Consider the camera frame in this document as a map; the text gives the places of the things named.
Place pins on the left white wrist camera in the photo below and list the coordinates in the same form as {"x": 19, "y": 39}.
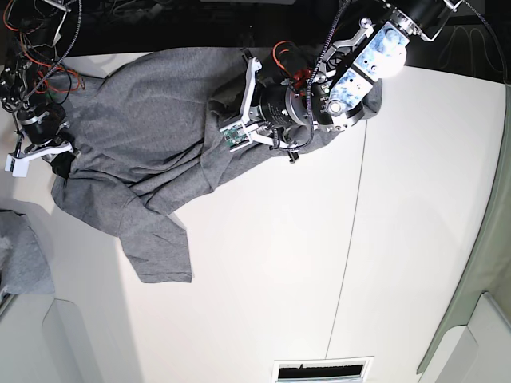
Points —
{"x": 235, "y": 136}

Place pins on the grey folded cloth pile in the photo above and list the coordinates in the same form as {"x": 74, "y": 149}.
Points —
{"x": 24, "y": 267}

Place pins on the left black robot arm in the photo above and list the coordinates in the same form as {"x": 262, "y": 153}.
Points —
{"x": 336, "y": 82}

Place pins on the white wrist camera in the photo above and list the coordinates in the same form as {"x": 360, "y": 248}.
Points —
{"x": 235, "y": 136}
{"x": 18, "y": 167}

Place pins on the grey t-shirt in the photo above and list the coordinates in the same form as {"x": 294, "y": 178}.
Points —
{"x": 149, "y": 142}

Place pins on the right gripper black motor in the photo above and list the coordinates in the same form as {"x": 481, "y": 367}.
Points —
{"x": 46, "y": 123}

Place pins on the white vent slot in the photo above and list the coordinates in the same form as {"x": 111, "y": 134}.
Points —
{"x": 352, "y": 369}

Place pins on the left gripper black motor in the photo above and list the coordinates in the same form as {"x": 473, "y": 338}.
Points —
{"x": 278, "y": 106}

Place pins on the green-grey side panel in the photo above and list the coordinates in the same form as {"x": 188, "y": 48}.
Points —
{"x": 490, "y": 252}

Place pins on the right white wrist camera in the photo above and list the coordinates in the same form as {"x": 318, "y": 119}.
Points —
{"x": 18, "y": 167}

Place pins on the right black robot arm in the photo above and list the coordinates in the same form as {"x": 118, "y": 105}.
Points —
{"x": 36, "y": 83}

